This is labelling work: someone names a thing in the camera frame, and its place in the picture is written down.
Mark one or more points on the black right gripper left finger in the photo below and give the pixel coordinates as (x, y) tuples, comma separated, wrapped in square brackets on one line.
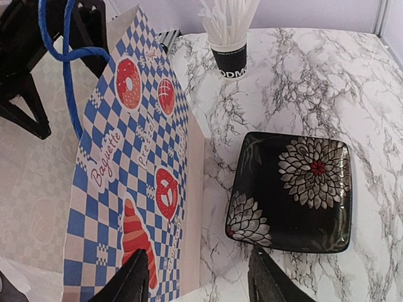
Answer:
[(130, 283)]

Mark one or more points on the bundle of wrapped straws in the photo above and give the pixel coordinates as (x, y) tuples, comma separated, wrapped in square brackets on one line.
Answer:
[(227, 22)]

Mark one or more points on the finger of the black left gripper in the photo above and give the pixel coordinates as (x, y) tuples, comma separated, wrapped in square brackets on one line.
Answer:
[(88, 25), (21, 104)]

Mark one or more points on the black cup holding straws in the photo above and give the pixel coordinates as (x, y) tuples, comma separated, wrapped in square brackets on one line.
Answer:
[(231, 59)]

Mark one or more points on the blue checkered paper bag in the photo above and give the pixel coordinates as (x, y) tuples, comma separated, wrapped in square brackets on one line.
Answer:
[(74, 209)]

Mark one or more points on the aluminium frame post left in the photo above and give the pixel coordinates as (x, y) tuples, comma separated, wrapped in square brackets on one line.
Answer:
[(382, 16)]

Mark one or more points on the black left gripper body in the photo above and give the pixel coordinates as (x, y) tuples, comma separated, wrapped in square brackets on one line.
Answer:
[(24, 22)]

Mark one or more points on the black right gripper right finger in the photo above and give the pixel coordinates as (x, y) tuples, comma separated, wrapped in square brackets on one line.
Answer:
[(267, 281)]

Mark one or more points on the black floral square plate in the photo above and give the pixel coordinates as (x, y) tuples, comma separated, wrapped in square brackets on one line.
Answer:
[(292, 193)]

